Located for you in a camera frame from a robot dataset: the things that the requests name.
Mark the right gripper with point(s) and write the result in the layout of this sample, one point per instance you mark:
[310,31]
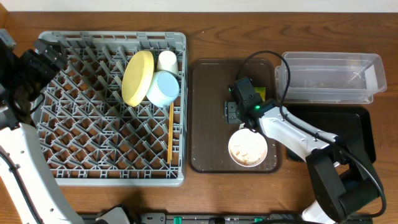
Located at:
[230,113]

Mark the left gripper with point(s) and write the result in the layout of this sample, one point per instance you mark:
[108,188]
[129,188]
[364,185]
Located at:
[50,53]

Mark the white tissue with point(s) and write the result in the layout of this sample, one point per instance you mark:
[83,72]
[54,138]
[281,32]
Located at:
[242,126]

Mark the white bowl with food scraps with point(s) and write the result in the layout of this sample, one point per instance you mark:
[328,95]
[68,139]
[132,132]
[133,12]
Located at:
[247,148]

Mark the yellow snack wrapper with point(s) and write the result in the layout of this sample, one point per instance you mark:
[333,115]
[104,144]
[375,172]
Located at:
[261,91]

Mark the wooden chopstick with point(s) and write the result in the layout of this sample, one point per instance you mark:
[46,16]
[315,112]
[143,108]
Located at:
[169,137]
[172,133]

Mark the light blue bowl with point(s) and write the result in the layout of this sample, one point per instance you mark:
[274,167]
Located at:
[163,90]

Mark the white plastic cup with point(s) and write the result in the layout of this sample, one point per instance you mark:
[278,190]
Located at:
[167,61]

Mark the yellow plate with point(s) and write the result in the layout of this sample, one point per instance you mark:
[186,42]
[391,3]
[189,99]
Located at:
[137,77]

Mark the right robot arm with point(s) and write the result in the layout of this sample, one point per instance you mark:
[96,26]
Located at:
[343,181]

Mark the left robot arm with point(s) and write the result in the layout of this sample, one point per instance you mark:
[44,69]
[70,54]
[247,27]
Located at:
[24,170]

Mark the grey plastic dishwasher rack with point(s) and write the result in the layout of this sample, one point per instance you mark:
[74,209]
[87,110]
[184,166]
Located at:
[89,136]

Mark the dark brown serving tray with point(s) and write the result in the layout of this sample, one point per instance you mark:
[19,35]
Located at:
[208,127]

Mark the clear plastic bin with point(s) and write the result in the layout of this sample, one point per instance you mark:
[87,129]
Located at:
[334,77]

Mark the black plastic tray bin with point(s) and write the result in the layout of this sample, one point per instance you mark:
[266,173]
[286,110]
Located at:
[352,123]

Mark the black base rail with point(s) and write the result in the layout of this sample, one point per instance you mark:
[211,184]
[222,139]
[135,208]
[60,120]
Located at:
[164,217]

